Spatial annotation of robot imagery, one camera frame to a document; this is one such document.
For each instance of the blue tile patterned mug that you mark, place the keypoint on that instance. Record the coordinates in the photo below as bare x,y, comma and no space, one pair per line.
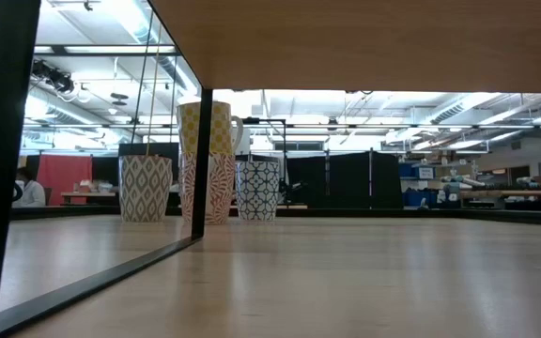
257,190

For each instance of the coral floral patterned mug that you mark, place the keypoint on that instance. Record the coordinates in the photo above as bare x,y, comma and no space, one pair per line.
221,188

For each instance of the yellow dotted mug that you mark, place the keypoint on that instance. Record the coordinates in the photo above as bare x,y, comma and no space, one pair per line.
188,127

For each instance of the grey diamond patterned mug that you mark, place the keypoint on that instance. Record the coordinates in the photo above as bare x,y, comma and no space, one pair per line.
145,188

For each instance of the blue storage bins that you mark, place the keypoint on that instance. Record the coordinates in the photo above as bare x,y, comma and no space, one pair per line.
411,197

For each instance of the background wooden table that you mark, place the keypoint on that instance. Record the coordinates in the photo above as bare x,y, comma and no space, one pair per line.
92,194

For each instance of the long wooden workbench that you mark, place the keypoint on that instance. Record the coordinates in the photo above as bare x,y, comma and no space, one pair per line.
510,193

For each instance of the person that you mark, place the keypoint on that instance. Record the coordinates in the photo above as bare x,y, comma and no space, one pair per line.
31,195

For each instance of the black aluminium rig frame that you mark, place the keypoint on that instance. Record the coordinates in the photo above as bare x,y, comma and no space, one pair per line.
439,214

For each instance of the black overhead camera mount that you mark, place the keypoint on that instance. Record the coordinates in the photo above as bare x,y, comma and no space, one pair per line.
57,80

